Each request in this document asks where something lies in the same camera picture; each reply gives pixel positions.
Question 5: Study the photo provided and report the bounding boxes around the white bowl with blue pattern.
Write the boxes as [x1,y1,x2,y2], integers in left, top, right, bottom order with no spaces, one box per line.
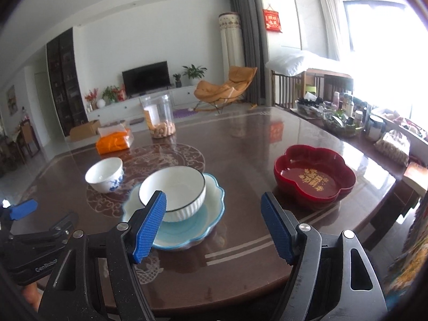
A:
[85,157,124,193]

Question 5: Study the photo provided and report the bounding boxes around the orange tissue pack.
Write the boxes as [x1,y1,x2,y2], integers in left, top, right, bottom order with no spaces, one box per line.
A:
[96,123,133,155]

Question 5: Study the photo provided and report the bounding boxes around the large green potted plant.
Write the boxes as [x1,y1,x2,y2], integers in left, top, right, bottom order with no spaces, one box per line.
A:
[182,64,208,86]

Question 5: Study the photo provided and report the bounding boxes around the green plant with red decoration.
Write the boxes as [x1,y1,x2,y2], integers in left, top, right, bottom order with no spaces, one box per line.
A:
[101,86,121,104]

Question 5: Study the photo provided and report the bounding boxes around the red wall calendar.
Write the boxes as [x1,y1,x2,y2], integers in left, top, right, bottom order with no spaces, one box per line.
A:
[262,8,283,33]

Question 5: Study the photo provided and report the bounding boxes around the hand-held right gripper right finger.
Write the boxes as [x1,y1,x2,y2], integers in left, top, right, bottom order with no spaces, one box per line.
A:
[261,192,388,321]

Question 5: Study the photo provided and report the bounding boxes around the grey curtain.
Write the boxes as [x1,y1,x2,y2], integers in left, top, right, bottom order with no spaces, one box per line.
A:
[230,0,270,106]

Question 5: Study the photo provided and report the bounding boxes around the light blue scalloped plate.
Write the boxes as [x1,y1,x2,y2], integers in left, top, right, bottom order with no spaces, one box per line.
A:
[121,173,225,251]

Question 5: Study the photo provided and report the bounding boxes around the dark wooden crib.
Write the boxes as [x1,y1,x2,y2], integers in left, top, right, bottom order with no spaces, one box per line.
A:
[272,68,355,109]

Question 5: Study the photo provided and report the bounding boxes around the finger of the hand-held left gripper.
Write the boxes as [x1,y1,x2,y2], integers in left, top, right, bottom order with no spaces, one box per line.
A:
[13,211,79,252]
[0,199,38,241]

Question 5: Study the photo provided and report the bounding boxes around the cardboard box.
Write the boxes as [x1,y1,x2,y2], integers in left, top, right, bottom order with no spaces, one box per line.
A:
[69,120,101,142]

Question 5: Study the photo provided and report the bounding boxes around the white television cabinet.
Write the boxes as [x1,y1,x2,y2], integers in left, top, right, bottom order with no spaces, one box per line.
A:
[87,85,201,125]

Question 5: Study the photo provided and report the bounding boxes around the white curtain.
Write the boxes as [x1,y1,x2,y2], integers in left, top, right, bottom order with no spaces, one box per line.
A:
[318,0,345,61]

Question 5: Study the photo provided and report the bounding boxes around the person's left hand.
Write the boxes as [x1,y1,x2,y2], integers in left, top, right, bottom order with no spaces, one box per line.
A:
[22,281,47,312]

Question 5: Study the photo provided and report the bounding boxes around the black flat television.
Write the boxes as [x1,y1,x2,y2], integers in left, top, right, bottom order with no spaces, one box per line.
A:
[122,61,169,96]

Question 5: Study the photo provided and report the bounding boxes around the basket of bottles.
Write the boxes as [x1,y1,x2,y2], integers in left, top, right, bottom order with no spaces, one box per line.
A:
[322,110,366,137]

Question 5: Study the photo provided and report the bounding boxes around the red flowers in vase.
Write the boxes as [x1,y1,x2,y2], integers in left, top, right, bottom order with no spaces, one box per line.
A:
[84,89,100,112]

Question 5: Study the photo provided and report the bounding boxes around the glass bowl of dark things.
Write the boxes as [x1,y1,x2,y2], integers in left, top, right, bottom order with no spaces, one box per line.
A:
[296,98,327,120]

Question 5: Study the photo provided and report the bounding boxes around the clear plastic biscuit jar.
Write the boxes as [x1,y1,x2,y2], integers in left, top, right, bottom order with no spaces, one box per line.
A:
[140,94,177,139]

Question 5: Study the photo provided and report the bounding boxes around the colourful printed cloth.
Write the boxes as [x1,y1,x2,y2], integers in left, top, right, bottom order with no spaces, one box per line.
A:
[384,201,428,296]

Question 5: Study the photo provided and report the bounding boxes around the row of bottles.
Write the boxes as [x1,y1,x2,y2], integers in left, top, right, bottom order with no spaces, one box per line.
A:
[331,90,369,123]

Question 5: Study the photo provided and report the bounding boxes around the wooden chair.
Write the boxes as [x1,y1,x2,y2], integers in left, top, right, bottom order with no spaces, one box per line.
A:
[17,120,41,158]

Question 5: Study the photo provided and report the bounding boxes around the covered standing air conditioner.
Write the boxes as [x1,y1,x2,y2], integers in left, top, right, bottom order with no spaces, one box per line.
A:
[219,13,245,75]

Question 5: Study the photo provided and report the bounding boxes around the framed wall painting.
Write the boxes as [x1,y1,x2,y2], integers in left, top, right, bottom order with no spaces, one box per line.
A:
[7,85,18,113]

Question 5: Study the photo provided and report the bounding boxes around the orange rocking chair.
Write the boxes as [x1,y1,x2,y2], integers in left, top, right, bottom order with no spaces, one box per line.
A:
[194,66,258,114]

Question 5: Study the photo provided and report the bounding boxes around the dark display cabinet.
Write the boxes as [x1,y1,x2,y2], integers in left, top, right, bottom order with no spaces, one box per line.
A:
[46,28,88,138]

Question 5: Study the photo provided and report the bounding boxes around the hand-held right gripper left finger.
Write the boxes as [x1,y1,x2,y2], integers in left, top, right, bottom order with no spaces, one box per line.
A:
[42,190,167,321]

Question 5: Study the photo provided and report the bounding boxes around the red flower-shaped plate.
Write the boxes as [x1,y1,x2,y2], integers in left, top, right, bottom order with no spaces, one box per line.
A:
[273,144,357,202]
[276,184,355,208]

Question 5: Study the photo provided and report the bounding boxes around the white ribbed bowl black rim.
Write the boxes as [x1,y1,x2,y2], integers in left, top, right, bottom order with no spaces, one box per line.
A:
[139,167,206,223]

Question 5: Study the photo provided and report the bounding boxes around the white bedding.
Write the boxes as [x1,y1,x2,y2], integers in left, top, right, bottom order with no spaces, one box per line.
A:
[266,50,355,77]

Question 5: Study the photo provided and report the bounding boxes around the white lidded canister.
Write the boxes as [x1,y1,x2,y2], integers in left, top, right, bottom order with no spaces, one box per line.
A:
[364,115,387,142]

